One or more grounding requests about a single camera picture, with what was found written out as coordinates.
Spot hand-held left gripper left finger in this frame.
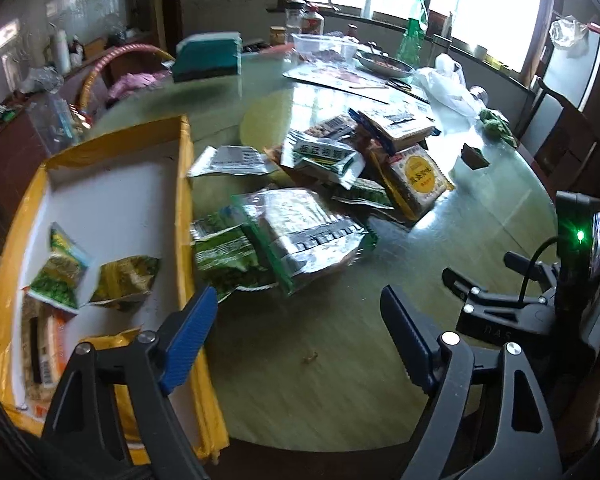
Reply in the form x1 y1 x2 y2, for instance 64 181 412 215
40 285 219 480

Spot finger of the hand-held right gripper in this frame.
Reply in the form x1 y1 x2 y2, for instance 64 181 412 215
502 251 561 286
441 266 556 312

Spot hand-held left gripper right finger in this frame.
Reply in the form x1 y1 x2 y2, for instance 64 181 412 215
380 285 563 480

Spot yellow green crinkled packet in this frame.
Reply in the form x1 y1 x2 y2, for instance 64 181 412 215
89 255 162 312

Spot large green pea packet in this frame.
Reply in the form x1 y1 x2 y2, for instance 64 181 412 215
190 207 277 302

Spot yellow round label cracker packet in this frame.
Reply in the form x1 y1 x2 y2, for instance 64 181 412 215
379 145 456 224

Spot large silver green packet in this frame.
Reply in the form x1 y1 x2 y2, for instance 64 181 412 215
231 187 379 297

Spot small green pea packet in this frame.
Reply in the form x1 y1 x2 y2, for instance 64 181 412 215
29 221 99 314

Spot orange cracker packet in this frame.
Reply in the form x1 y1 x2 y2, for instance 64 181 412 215
19 304 72 413

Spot small dark green packet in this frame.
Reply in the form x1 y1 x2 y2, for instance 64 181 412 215
330 179 396 211

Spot yellow cardboard box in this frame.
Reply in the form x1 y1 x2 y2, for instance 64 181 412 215
0 115 231 467

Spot blue edged cracker packet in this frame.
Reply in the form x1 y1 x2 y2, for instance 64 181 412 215
354 104 437 154

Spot brown barcode snack packet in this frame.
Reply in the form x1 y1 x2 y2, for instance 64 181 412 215
300 112 362 142

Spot small brown box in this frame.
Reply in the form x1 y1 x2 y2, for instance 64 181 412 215
459 142 492 171

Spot wooden chair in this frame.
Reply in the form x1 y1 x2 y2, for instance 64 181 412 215
516 76 600 187

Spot green vegetable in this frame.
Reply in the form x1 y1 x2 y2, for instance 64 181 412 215
476 107 517 147

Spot white refrigerator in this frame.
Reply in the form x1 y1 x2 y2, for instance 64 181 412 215
539 22 600 113

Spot white plastic bag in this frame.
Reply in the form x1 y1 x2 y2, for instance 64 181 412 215
416 52 484 117

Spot bowl of food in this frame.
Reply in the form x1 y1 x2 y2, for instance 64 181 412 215
355 50 417 79

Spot clear plastic jar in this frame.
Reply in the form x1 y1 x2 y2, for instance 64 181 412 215
29 94 89 157

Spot wooden cabinet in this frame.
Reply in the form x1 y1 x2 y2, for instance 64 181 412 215
0 35 157 221

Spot pile of snack packets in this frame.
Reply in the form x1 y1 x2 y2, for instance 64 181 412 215
239 74 482 241

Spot green plastic bottle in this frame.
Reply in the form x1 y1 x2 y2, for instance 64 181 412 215
397 0 432 69

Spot pink cloth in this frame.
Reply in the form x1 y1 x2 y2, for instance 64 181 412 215
106 72 172 107

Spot bright window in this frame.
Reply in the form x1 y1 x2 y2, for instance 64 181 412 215
292 0 556 75

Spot printed paper sheet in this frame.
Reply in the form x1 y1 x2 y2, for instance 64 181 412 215
281 62 432 104

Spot teal tissue box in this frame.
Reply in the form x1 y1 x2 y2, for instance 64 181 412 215
172 32 244 84

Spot clear plastic food container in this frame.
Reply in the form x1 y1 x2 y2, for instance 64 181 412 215
290 32 359 64

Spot crumpled clear plastic bag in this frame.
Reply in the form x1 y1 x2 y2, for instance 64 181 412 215
21 66 64 94

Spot white thermos bottle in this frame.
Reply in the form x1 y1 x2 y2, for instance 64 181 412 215
52 30 72 76

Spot red label jar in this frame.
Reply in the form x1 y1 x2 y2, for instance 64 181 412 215
302 2 327 36

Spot glass jar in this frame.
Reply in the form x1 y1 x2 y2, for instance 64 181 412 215
285 0 309 44

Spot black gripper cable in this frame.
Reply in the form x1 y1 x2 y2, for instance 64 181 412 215
516 236 562 307

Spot pink yellow basket handle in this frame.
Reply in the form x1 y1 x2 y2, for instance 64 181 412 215
71 42 177 112

